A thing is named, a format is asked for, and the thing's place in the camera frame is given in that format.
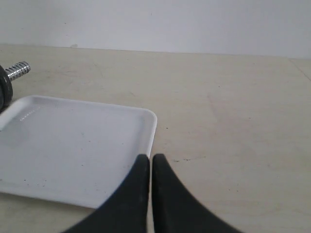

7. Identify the black weight plate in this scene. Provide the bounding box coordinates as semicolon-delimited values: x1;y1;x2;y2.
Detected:
0;66;13;111

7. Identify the white plastic tray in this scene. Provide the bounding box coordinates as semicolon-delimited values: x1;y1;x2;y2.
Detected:
0;96;157;208

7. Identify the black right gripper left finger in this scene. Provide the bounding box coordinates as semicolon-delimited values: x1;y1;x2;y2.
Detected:
65;154;150;233

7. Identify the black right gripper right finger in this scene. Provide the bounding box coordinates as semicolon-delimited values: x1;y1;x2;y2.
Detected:
152;154;240;233

